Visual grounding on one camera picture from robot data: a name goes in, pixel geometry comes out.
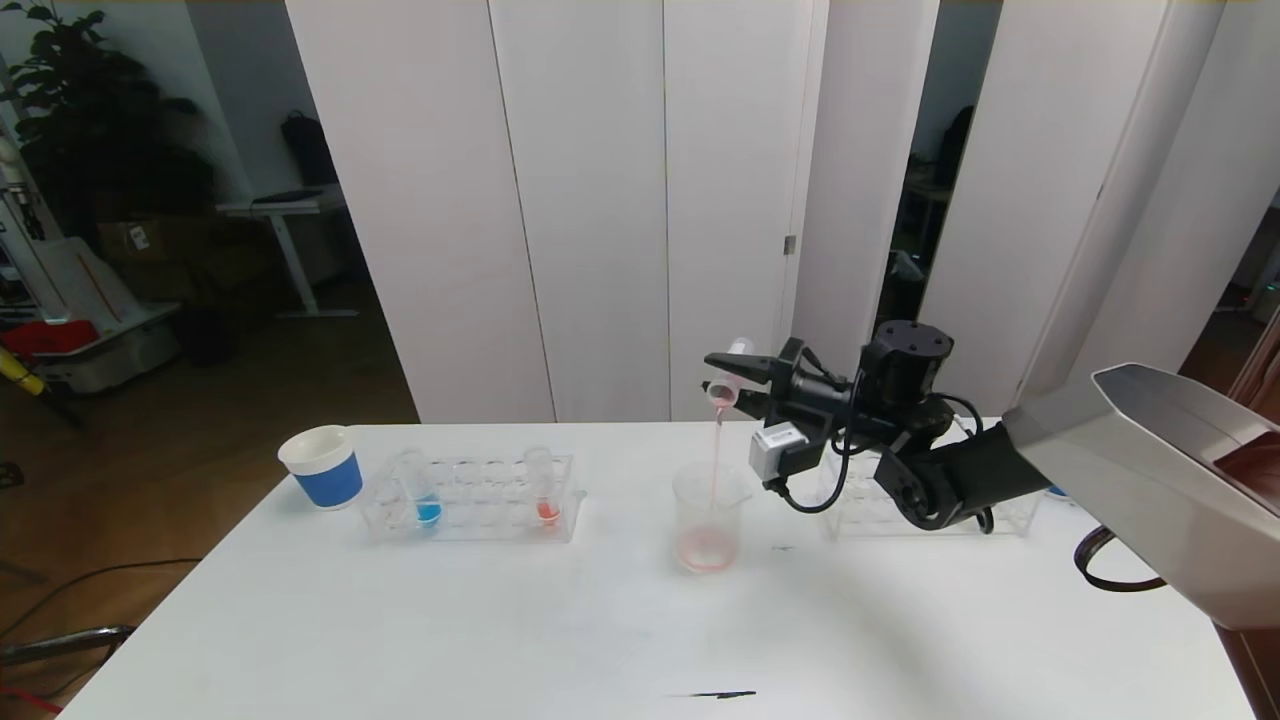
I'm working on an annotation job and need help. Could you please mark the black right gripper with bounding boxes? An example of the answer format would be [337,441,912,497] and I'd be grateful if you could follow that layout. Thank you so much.
[700,337,852,427]

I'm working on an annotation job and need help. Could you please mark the test tube with red pigment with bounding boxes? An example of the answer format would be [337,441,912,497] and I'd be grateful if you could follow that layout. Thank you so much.
[708,337,757,409]
[524,446,563,526]

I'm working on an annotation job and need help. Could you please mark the test tube with blue pigment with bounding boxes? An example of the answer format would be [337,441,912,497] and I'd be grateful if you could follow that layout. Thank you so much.
[397,449,444,528]

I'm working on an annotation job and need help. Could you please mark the clear acrylic test tube rack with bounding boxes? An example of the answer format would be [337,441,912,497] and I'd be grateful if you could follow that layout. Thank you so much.
[817,450,1037,541]
[360,453,588,544]

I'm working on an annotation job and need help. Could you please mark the clear glass beaker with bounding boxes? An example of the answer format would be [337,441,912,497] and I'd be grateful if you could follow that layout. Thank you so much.
[672,460,753,575]

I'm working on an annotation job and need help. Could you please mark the white partition panel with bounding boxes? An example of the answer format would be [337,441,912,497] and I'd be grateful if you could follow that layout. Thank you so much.
[1060,0,1280,401]
[488,0,671,423]
[783,0,941,421]
[286,0,556,425]
[915,0,1171,419]
[662,0,831,423]

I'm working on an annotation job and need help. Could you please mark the white office desk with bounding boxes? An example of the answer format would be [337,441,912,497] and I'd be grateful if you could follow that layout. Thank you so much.
[218,188,357,319]

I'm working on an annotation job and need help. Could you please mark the black backpack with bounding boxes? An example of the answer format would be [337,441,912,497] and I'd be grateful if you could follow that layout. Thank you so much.
[280,110,338,188]

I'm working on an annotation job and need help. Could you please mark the brown cardboard box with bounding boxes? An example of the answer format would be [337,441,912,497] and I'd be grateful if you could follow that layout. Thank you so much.
[100,218,201,267]

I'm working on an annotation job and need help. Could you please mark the white floor machine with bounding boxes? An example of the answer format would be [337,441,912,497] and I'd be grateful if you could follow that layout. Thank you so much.
[0,236,183,395]

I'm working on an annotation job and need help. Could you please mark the dark green potted plant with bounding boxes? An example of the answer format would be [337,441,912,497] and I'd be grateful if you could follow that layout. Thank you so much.
[0,0,214,236]

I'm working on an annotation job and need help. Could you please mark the metal chair leg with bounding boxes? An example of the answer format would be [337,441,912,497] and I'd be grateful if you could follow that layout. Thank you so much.
[0,627,136,666]

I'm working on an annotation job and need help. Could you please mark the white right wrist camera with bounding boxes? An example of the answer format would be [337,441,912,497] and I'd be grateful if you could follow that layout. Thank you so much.
[749,423,813,484]

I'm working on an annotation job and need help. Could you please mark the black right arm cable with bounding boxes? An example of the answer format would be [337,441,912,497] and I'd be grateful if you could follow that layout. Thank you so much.
[1073,524,1168,593]

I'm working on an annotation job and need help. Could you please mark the black floor cable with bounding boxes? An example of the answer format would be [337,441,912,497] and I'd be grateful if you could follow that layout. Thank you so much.
[0,560,201,641]

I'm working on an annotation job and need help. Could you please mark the yellow tool handle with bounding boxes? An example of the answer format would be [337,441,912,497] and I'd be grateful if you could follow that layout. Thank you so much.
[0,346,46,397]

